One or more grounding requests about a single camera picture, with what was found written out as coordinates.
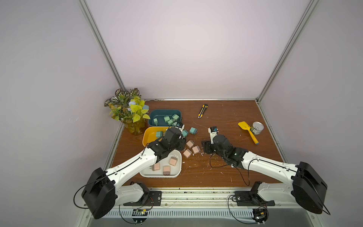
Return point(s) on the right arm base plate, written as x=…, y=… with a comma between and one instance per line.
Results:
x=245, y=198

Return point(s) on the pink plug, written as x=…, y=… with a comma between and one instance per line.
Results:
x=173, y=161
x=166, y=170
x=196, y=149
x=156, y=167
x=187, y=153
x=190, y=144

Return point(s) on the teal storage bin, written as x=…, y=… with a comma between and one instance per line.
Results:
x=159, y=115

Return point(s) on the silver tin can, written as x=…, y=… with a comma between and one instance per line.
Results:
x=257, y=128

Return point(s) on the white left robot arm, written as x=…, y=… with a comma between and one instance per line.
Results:
x=106, y=188

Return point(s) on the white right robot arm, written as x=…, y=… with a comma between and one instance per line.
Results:
x=300, y=183

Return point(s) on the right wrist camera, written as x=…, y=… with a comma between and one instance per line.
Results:
x=213, y=132

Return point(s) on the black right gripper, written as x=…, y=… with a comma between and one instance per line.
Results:
x=207, y=146

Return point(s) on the yellow toy shovel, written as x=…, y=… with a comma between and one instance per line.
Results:
x=245, y=126

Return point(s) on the white storage bin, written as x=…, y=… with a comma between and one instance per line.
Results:
x=175, y=170

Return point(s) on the potted green plant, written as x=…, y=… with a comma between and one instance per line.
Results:
x=127, y=107

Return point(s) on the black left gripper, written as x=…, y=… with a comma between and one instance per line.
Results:
x=182, y=144

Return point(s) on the yellow storage bin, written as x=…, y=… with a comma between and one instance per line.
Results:
x=150, y=134

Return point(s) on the yellow black utility knife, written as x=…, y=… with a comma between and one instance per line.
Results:
x=202, y=111

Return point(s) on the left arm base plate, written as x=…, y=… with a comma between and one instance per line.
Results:
x=153, y=198

